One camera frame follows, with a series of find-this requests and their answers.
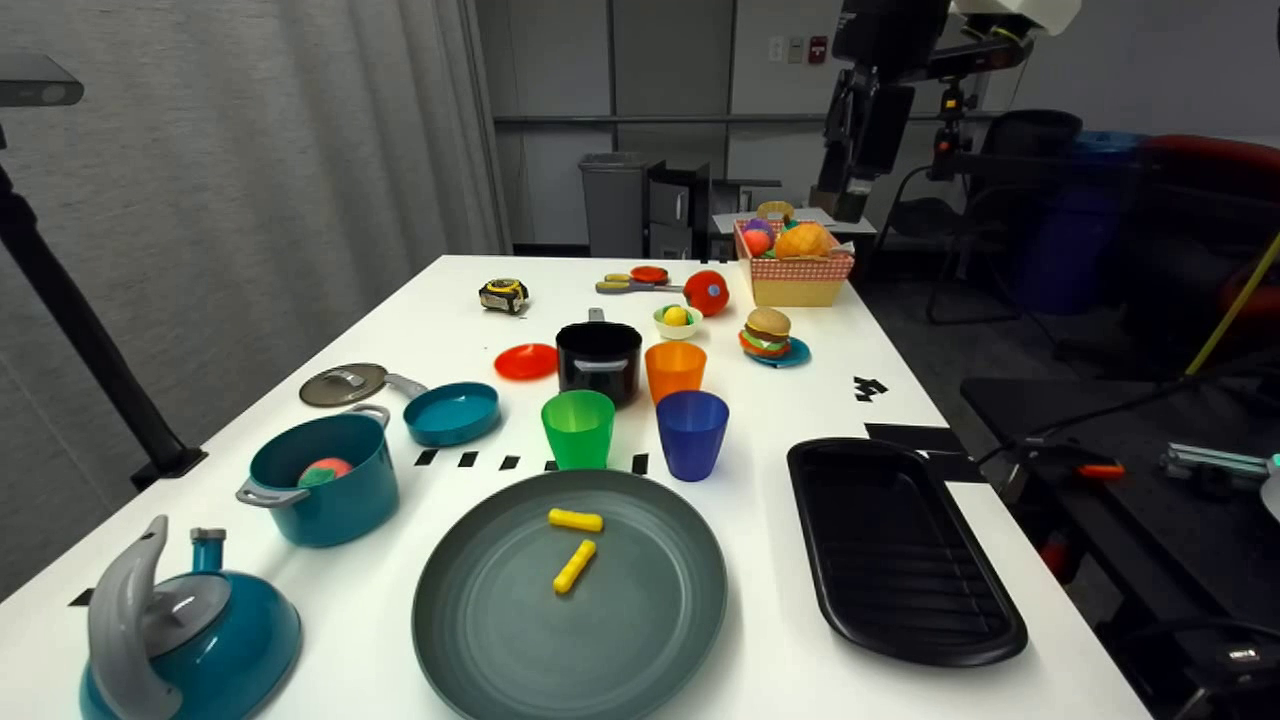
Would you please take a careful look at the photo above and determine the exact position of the teal frying pan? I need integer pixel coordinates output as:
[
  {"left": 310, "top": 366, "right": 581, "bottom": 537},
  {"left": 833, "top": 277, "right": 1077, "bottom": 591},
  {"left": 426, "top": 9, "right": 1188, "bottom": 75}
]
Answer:
[{"left": 383, "top": 370, "right": 509, "bottom": 453}]

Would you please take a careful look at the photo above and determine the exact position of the pink and green ball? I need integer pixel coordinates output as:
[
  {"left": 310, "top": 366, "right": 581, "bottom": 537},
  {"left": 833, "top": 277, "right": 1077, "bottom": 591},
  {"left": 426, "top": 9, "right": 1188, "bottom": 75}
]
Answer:
[{"left": 297, "top": 453, "right": 355, "bottom": 492}]

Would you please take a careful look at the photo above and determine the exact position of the pale fabric curtain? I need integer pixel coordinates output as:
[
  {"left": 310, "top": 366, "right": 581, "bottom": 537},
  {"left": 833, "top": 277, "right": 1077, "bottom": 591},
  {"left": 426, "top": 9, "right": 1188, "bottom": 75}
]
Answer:
[{"left": 0, "top": 0, "right": 511, "bottom": 597}]

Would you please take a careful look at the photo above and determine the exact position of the yellow stick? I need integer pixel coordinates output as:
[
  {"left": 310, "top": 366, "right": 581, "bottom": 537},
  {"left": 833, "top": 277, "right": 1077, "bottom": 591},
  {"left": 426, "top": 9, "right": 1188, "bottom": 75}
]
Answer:
[{"left": 1178, "top": 230, "right": 1280, "bottom": 384}]

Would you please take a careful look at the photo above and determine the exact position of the orange plastic cup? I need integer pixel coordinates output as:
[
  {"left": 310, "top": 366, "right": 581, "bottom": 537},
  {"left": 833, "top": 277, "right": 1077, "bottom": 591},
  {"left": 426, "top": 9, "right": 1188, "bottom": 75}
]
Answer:
[{"left": 645, "top": 340, "right": 710, "bottom": 402}]

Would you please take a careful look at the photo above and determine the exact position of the grey waste bin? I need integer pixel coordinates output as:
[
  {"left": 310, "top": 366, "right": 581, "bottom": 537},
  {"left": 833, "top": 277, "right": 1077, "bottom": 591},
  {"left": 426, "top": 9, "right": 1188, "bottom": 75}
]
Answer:
[{"left": 575, "top": 150, "right": 650, "bottom": 256}]

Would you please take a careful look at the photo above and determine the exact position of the teal kettle with grey handle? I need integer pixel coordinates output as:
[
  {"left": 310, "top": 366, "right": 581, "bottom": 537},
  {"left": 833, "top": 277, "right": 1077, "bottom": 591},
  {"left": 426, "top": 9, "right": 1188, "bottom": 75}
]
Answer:
[{"left": 76, "top": 510, "right": 308, "bottom": 720}]

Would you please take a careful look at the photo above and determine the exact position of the black ridged tray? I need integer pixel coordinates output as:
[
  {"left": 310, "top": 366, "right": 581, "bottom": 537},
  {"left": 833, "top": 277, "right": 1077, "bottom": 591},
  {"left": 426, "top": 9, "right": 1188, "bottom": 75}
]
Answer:
[{"left": 782, "top": 435, "right": 1030, "bottom": 671}]

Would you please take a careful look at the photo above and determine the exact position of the black pot with grey handle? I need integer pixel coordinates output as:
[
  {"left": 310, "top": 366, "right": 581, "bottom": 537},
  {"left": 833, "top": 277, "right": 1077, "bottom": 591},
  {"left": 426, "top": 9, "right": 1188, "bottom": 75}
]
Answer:
[{"left": 553, "top": 305, "right": 647, "bottom": 407}]

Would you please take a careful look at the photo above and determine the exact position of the blue bin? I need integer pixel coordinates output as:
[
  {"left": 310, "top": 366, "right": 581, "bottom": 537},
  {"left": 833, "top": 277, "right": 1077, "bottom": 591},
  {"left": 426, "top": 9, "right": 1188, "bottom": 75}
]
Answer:
[{"left": 1022, "top": 129, "right": 1141, "bottom": 320}]

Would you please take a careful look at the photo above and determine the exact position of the grey pot lid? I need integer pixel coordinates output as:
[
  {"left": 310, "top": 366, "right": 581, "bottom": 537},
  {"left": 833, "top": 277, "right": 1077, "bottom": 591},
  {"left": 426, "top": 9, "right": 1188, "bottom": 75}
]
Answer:
[{"left": 297, "top": 361, "right": 393, "bottom": 412}]

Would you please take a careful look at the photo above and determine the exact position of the orange-handled tool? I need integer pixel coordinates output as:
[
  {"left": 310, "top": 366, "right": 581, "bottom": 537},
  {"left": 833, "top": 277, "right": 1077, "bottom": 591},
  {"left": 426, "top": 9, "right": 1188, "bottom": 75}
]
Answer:
[{"left": 1004, "top": 443, "right": 1131, "bottom": 492}]

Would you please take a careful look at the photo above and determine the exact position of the teal-handled tool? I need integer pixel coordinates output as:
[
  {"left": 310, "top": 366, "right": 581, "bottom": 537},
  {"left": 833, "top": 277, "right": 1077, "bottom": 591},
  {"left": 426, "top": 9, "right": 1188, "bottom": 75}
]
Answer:
[{"left": 1158, "top": 435, "right": 1280, "bottom": 492}]

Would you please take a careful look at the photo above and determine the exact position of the red toy tomato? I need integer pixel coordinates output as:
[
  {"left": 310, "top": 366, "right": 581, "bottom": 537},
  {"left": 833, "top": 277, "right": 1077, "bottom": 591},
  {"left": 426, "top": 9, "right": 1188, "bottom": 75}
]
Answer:
[{"left": 680, "top": 267, "right": 737, "bottom": 320}]

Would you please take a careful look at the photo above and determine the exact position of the blue plastic cup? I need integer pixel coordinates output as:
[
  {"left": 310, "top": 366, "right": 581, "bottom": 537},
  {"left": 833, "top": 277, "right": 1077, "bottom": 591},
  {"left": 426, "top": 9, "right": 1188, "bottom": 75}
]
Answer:
[{"left": 650, "top": 389, "right": 733, "bottom": 484}]

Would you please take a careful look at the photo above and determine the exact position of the yellow black tape measure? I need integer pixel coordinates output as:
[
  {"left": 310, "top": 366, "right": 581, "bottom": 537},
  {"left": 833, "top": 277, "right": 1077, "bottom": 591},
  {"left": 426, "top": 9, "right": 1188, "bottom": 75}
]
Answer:
[{"left": 476, "top": 277, "right": 532, "bottom": 320}]

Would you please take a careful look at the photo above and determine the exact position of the teal toy pot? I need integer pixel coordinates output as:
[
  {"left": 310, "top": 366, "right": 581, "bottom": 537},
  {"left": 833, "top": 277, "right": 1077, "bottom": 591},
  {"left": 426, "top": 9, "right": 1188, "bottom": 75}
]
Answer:
[{"left": 235, "top": 402, "right": 403, "bottom": 550}]

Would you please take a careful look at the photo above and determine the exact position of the dark grey round plate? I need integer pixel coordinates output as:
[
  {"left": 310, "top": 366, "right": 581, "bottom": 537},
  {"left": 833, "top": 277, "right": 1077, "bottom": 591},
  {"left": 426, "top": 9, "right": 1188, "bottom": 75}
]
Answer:
[{"left": 412, "top": 469, "right": 733, "bottom": 720}]

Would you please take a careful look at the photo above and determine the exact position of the orange toy fruit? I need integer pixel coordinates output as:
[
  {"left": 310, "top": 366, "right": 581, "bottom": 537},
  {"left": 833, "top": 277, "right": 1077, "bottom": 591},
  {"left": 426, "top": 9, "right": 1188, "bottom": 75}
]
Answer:
[{"left": 777, "top": 221, "right": 836, "bottom": 265}]

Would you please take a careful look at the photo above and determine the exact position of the green plastic cup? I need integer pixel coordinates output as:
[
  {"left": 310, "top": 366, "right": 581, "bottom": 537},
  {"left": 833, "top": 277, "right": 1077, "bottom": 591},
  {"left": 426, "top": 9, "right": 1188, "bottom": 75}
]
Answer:
[{"left": 536, "top": 389, "right": 618, "bottom": 477}]

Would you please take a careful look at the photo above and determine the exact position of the yellow toy fry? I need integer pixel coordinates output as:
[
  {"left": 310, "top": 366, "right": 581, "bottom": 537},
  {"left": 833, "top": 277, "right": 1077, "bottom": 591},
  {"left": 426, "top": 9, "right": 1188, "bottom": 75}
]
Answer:
[
  {"left": 543, "top": 505, "right": 609, "bottom": 537},
  {"left": 546, "top": 537, "right": 598, "bottom": 601}
]

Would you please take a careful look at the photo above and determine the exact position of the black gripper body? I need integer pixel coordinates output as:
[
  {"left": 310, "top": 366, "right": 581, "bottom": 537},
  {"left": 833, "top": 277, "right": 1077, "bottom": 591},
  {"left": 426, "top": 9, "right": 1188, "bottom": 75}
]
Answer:
[{"left": 818, "top": 69, "right": 926, "bottom": 186}]

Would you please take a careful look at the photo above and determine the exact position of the toy burger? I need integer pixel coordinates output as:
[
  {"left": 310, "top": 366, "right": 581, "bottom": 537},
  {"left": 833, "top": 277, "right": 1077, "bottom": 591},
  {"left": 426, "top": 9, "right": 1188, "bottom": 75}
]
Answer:
[{"left": 737, "top": 305, "right": 796, "bottom": 364}]

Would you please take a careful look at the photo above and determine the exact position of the small red-orange plate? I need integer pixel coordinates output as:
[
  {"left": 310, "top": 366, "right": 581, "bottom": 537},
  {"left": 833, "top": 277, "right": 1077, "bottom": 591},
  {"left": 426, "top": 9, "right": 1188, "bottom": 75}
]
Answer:
[{"left": 490, "top": 340, "right": 563, "bottom": 384}]

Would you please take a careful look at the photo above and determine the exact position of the small pale bowl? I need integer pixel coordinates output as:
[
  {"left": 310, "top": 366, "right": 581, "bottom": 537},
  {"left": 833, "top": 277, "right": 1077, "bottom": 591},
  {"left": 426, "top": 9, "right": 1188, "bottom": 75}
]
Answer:
[{"left": 650, "top": 298, "right": 709, "bottom": 342}]

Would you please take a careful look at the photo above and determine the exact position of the black office chair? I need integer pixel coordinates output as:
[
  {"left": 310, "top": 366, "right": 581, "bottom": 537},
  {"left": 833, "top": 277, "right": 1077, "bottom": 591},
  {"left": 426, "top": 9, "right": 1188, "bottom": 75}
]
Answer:
[{"left": 926, "top": 108, "right": 1088, "bottom": 327}]

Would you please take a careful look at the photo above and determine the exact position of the small teal plate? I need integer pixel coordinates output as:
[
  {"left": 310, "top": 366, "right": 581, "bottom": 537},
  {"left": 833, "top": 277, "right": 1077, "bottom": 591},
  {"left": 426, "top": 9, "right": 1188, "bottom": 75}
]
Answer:
[{"left": 740, "top": 337, "right": 815, "bottom": 370}]

